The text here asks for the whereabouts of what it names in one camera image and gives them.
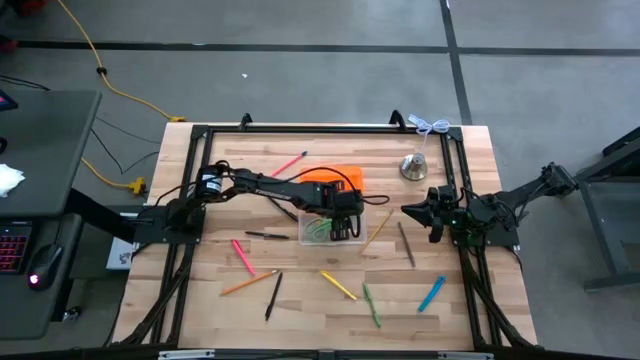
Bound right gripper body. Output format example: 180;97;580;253
424;184;459;245

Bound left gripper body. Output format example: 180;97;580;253
312;179;365;220

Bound green scissors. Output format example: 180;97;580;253
303;216;335;242

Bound wooden pencil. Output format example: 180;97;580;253
360;208;395;254

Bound grey pen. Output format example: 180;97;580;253
396;221;416;269

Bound pink pencil with blue tip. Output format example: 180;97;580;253
271;150;309;179

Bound black pen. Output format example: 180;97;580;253
244;230;291;241
264;271;284;322
272;202;300;223

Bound pink highlighter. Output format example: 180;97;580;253
231;239;257;277

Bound clear box with orange lid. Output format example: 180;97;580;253
298;164;370;247

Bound white box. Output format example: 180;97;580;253
105;236;142;272

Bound yellow highlighter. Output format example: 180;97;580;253
319;269;359;302

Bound blue pen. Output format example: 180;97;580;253
417;275;447;314

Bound green pen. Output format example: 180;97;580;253
362;282;383;329

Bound orange pencil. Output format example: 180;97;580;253
220;269;280;297

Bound dark metal cart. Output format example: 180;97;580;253
552;127;640;291

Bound black computer mouse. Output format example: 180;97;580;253
27;244;65;292

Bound grey desk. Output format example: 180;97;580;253
0;89;104;341

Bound backlit keyboard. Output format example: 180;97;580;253
0;223;32;275

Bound white tissue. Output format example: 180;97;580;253
0;163;26;199

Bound person's red shoe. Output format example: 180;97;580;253
9;0;51;16

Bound black aluminium rig frame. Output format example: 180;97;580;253
107;109;540;351

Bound white cable bundle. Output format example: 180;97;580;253
407;113;451;137

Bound silver bracket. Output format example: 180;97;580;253
158;349;216;360
438;351;495;360

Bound yellow extension cable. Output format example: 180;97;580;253
55;0;187;124

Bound yellow cable with plug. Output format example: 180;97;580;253
81;157;147;196

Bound thin black cable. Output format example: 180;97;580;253
94;117;161;145
90;128;160;175

